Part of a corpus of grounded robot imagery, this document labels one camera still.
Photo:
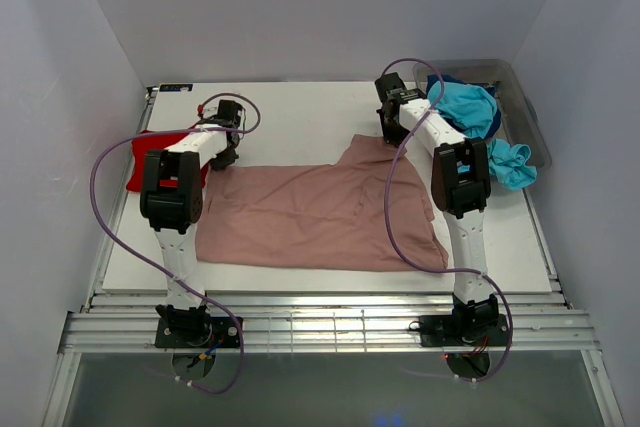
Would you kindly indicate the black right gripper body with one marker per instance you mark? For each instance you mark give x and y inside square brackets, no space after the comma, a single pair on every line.
[391,131]

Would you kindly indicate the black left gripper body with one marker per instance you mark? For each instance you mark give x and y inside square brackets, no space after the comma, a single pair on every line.
[225,158]

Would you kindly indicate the dusty pink t-shirt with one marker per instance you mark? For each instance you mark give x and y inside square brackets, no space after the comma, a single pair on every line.
[369,211]

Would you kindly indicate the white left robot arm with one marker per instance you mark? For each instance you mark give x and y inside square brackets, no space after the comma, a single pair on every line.
[172,200]

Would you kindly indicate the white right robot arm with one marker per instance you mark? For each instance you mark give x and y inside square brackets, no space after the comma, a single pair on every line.
[460,187]

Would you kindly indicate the folded red t-shirt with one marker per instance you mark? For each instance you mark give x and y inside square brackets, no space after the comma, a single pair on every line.
[141,145]

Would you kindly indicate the turquoise t-shirt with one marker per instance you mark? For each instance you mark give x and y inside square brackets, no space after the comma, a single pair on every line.
[509,163]

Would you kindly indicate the blue label sticker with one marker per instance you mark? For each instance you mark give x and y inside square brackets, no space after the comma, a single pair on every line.
[175,87]

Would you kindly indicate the clear plastic bin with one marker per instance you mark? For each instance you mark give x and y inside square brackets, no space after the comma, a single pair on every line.
[519,120]

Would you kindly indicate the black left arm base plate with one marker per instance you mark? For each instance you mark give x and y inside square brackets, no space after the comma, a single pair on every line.
[220,331]

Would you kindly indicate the aluminium extrusion frame rail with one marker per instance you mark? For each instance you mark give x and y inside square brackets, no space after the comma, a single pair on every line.
[325,323]

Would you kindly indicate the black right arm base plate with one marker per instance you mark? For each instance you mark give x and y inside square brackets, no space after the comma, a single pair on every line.
[442,331]

